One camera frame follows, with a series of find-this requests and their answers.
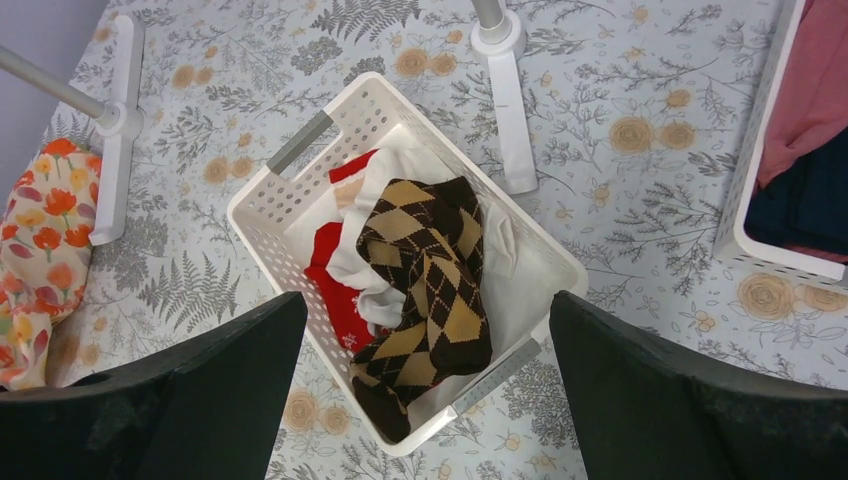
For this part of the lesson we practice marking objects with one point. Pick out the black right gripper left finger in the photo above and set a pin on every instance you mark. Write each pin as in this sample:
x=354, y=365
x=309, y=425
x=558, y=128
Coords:
x=206, y=408

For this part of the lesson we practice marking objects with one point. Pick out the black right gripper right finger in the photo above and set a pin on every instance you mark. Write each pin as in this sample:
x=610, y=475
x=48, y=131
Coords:
x=644, y=407

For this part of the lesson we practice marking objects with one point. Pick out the brown argyle sock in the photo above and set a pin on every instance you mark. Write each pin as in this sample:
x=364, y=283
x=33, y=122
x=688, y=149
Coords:
x=427, y=242

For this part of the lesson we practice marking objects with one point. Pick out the red snowflake sock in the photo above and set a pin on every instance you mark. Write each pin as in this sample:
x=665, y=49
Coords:
x=340, y=300

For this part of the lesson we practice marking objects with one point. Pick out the white basket with clothes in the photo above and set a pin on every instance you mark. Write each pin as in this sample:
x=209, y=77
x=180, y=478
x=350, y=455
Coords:
x=732, y=245

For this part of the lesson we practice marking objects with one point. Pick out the floral orange cloth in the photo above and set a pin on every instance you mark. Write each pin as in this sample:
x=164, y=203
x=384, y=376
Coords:
x=45, y=256

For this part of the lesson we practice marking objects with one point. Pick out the navy garment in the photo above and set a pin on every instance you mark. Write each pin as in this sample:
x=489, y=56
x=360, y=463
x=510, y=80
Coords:
x=804, y=209

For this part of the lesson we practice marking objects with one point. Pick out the floral grey tablecloth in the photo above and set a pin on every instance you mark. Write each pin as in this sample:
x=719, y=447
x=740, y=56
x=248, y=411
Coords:
x=636, y=111

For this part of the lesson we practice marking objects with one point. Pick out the white rack left foot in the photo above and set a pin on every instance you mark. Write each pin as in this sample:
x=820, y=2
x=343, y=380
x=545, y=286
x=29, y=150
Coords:
x=119, y=126

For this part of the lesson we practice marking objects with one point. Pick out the white rack foot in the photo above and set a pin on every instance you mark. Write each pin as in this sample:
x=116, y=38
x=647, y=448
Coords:
x=119, y=126
x=499, y=50

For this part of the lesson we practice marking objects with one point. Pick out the white sock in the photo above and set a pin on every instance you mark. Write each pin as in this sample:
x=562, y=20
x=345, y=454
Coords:
x=378, y=303

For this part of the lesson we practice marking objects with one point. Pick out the pink garment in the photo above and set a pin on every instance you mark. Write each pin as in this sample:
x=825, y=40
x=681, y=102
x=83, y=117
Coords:
x=811, y=106

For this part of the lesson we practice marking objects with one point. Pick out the white rack right foot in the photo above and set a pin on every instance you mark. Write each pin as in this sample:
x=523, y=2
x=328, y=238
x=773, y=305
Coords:
x=499, y=50

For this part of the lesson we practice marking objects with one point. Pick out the grey left rack pole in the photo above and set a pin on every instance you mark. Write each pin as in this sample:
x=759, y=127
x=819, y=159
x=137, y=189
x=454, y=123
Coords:
x=33, y=75

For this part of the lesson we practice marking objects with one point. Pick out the grey rack pole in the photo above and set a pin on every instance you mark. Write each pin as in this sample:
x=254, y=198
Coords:
x=33, y=75
x=490, y=13

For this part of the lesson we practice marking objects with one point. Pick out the grey right rack pole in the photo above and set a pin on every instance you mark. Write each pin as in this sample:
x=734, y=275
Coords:
x=490, y=13

